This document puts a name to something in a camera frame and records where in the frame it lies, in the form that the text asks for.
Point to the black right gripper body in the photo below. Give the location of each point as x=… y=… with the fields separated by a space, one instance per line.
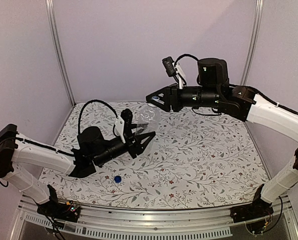
x=178 y=103

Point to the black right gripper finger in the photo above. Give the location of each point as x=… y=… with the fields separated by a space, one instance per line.
x=163 y=93
x=165 y=107

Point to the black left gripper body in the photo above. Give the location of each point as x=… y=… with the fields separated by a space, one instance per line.
x=132 y=148

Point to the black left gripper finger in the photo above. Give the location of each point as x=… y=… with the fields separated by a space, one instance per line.
x=139 y=127
x=144 y=141

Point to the white blue bottle cap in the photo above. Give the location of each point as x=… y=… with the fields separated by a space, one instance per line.
x=157 y=99

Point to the clear bottle white cap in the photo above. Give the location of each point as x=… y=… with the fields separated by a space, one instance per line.
x=149 y=114

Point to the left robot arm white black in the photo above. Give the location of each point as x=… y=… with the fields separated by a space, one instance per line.
x=94 y=151

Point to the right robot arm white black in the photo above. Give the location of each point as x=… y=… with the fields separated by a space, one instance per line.
x=244 y=103

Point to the floral patterned table mat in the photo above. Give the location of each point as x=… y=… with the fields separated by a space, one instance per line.
x=197 y=160

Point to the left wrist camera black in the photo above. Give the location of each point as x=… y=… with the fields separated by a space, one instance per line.
x=122 y=126

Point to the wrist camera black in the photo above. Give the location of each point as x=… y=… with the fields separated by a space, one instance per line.
x=122 y=126
x=175 y=71

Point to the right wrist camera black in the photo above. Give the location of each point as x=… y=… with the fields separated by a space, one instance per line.
x=175 y=71

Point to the aluminium front rail frame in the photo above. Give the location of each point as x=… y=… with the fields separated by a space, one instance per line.
x=112 y=223

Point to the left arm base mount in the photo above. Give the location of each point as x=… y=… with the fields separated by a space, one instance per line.
x=69 y=211

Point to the right aluminium corner post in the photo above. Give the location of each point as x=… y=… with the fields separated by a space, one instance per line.
x=253 y=41

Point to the aluminium corner post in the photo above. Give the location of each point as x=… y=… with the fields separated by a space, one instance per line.
x=253 y=41
x=58 y=51

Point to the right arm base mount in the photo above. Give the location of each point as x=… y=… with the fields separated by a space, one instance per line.
x=256 y=216

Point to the left aluminium corner post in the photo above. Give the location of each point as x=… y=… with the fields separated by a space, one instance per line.
x=58 y=51

